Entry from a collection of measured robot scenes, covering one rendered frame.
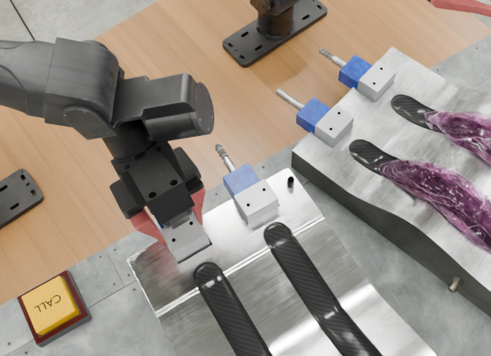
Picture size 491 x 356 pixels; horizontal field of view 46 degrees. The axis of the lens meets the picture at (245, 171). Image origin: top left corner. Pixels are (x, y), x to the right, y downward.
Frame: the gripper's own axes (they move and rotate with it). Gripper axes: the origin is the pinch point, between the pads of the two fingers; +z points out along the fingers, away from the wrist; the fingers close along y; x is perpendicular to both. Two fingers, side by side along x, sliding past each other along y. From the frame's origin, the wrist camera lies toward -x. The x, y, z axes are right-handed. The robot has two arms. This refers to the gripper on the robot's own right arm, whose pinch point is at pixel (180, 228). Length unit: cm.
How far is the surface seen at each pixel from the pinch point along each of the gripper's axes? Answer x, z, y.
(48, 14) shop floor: 167, 19, 2
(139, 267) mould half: 1.4, 3.4, -7.2
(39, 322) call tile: 5.6, 6.6, -22.8
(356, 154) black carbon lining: 3.4, 7.9, 28.6
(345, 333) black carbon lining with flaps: -17.5, 13.7, 11.0
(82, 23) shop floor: 158, 24, 11
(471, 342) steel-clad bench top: -21.3, 26.3, 26.6
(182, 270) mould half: -1.6, 5.1, -2.5
